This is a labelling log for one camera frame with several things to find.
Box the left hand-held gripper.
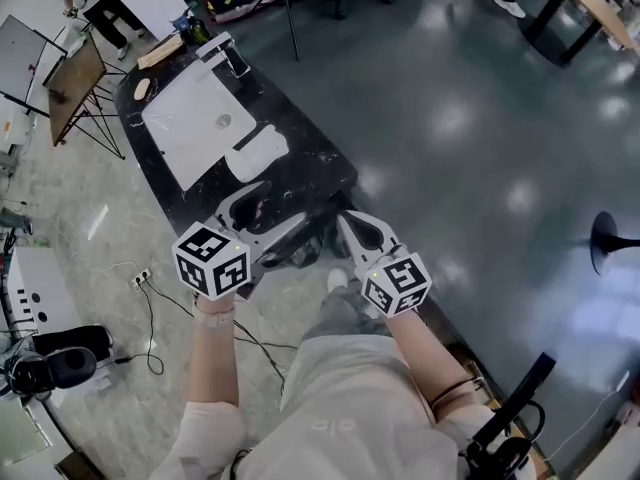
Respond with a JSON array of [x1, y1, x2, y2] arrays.
[[171, 180, 310, 302]]

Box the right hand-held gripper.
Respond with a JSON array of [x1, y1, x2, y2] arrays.
[[338, 211, 434, 318]]

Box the person's right forearm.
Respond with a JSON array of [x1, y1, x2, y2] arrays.
[[387, 310, 476, 422]]

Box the person's left forearm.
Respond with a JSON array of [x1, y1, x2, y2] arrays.
[[184, 292, 239, 409]]

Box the black marble washstand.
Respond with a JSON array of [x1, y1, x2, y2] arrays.
[[112, 42, 360, 269]]

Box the person's grey trousers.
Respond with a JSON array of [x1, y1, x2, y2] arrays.
[[299, 285, 396, 342]]

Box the white sink basin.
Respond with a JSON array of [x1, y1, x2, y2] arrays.
[[141, 70, 257, 192]]

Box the person's white shirt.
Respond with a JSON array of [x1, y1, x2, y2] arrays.
[[149, 335, 496, 480]]

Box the chrome faucet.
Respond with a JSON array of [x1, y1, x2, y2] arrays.
[[195, 32, 252, 78]]

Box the beige folded cloth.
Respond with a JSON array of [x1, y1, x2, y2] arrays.
[[137, 33, 184, 69]]

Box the black tripod pole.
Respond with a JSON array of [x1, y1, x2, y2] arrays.
[[279, 0, 301, 63]]

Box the black bag pink trim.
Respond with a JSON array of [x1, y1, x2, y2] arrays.
[[204, 0, 286, 24]]

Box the small wooden folding table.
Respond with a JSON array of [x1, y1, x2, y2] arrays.
[[45, 30, 127, 162]]

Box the white cabinet with holes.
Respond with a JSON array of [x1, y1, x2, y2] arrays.
[[4, 246, 84, 339]]

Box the black rounded device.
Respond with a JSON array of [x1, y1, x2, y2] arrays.
[[4, 345, 99, 394]]

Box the grey framed panel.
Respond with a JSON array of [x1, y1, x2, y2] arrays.
[[0, 15, 69, 117]]

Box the black-legged high table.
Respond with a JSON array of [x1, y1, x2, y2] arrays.
[[517, 0, 640, 69]]

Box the beige wrist strap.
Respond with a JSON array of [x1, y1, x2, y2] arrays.
[[194, 302, 236, 328]]

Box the black power cable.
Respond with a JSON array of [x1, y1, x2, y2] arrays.
[[114, 282, 166, 377]]

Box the black hair tie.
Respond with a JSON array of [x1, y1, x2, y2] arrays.
[[429, 377, 484, 409]]

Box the black shoulder strap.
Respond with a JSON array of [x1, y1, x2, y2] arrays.
[[467, 351, 557, 462]]

